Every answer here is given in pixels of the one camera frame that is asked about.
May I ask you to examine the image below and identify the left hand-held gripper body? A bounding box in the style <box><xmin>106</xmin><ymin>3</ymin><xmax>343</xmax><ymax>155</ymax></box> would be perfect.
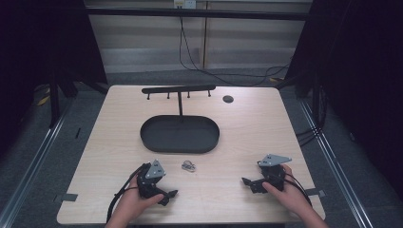
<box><xmin>136</xmin><ymin>159</ymin><xmax>167</xmax><ymax>200</ymax></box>

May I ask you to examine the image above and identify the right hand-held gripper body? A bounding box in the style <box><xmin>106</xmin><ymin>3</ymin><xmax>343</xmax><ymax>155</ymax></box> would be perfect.
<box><xmin>257</xmin><ymin>153</ymin><xmax>293</xmax><ymax>193</ymax></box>

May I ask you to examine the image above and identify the small metal key ring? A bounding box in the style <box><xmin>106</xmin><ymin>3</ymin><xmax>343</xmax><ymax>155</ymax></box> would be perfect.
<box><xmin>181</xmin><ymin>160</ymin><xmax>197</xmax><ymax>173</ymax></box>

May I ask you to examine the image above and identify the black jewelry stand with tray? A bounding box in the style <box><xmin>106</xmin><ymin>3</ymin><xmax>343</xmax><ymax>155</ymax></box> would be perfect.
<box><xmin>140</xmin><ymin>84</ymin><xmax>221</xmax><ymax>155</ymax></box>

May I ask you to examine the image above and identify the person's left hand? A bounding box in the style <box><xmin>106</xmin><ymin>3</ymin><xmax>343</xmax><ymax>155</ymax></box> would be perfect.
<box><xmin>115</xmin><ymin>176</ymin><xmax>165</xmax><ymax>223</ymax></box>

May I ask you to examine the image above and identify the person's right hand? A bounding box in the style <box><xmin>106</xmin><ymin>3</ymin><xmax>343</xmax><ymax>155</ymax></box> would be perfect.
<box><xmin>261</xmin><ymin>163</ymin><xmax>314</xmax><ymax>219</ymax></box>

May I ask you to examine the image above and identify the grey tape strip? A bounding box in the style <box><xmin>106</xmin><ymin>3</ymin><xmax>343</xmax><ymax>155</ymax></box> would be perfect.
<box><xmin>305</xmin><ymin>188</ymin><xmax>327</xmax><ymax>198</ymax></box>
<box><xmin>52</xmin><ymin>193</ymin><xmax>79</xmax><ymax>203</ymax></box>

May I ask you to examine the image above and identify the black metal stand leg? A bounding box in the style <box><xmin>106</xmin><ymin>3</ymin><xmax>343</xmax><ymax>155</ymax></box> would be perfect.
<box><xmin>48</xmin><ymin>70</ymin><xmax>62</xmax><ymax>129</ymax></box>

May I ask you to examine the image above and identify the black curtain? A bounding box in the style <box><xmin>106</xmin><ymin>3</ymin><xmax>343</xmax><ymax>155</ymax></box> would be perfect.
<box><xmin>284</xmin><ymin>0</ymin><xmax>403</xmax><ymax>194</ymax></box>
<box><xmin>0</xmin><ymin>0</ymin><xmax>108</xmax><ymax>156</ymax></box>

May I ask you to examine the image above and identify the yellow floor tape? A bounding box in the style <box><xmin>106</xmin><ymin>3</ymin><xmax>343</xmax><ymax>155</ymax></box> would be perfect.
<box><xmin>35</xmin><ymin>87</ymin><xmax>51</xmax><ymax>107</ymax></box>

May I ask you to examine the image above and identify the black horizontal metal bar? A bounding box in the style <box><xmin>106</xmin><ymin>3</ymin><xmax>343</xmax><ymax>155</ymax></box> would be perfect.
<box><xmin>85</xmin><ymin>7</ymin><xmax>313</xmax><ymax>22</ymax></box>

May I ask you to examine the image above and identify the left hand-held gripper black cable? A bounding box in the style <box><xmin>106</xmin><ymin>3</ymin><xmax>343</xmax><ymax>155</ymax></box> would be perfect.
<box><xmin>106</xmin><ymin>162</ymin><xmax>152</xmax><ymax>223</ymax></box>

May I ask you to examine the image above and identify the hand-held gripper black cable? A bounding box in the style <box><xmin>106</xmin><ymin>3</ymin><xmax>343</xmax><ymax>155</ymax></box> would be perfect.
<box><xmin>106</xmin><ymin>162</ymin><xmax>152</xmax><ymax>223</ymax></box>
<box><xmin>282</xmin><ymin>172</ymin><xmax>314</xmax><ymax>208</ymax></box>

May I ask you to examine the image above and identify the right hand-held gripper black cable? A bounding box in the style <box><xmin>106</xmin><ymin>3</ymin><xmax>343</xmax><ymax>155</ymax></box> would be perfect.
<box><xmin>282</xmin><ymin>172</ymin><xmax>314</xmax><ymax>208</ymax></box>

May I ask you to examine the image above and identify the bundle of black floor cables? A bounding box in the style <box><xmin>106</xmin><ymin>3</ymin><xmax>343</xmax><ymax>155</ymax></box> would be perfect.
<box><xmin>295</xmin><ymin>85</ymin><xmax>329</xmax><ymax>148</ymax></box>

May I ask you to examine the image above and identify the silver floor rail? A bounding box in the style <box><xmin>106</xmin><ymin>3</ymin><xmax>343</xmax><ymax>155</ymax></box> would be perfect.
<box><xmin>298</xmin><ymin>99</ymin><xmax>374</xmax><ymax>228</ymax></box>
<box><xmin>0</xmin><ymin>104</ymin><xmax>72</xmax><ymax>228</ymax></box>

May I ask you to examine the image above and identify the black wall cable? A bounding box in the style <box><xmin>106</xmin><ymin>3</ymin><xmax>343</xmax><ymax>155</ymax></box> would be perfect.
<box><xmin>178</xmin><ymin>15</ymin><xmax>292</xmax><ymax>87</ymax></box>

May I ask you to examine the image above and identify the white wall socket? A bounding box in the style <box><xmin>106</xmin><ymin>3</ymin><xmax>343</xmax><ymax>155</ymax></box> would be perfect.
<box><xmin>173</xmin><ymin>0</ymin><xmax>198</xmax><ymax>10</ymax></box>

